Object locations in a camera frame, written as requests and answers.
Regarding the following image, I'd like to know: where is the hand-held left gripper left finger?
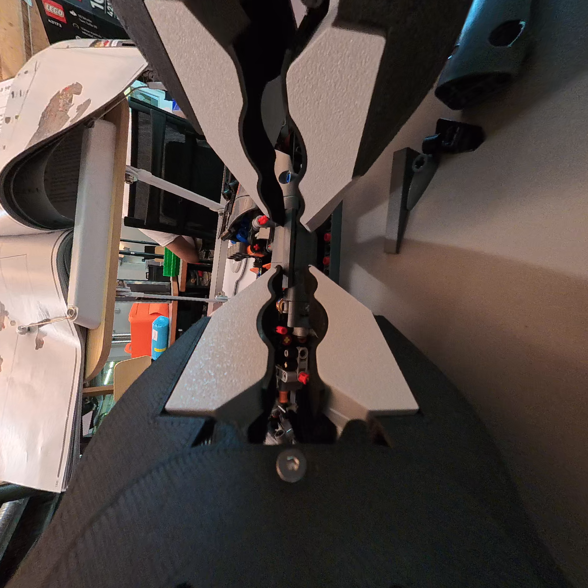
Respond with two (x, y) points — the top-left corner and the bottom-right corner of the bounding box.
(164, 265), (283, 445)

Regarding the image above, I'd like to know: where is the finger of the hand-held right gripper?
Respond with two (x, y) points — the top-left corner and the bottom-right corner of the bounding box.
(262, 23), (387, 233)
(143, 0), (288, 227)

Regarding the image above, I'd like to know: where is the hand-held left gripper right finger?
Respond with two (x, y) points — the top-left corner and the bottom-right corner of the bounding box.
(307, 264), (420, 444)

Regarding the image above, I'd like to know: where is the grey lego car model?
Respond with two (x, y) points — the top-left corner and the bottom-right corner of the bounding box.
(220, 124), (343, 446)

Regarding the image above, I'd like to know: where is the grey curved lego panel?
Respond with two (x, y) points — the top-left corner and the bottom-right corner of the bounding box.
(434, 0), (533, 111)

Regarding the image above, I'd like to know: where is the black lego set box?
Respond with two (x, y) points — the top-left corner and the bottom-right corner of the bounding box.
(34, 0), (131, 44)

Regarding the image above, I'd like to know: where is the lego instruction booklet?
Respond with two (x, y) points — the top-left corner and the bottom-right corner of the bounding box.
(0, 39), (150, 493)

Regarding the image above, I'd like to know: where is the blue cylindrical pack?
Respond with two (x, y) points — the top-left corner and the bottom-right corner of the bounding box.
(151, 315), (172, 361)

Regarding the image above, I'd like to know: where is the white desk lamp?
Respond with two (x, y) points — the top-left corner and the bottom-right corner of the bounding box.
(117, 165), (258, 318)

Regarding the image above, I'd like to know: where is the white book holder plate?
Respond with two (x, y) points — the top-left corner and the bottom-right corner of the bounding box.
(68, 119), (118, 329)

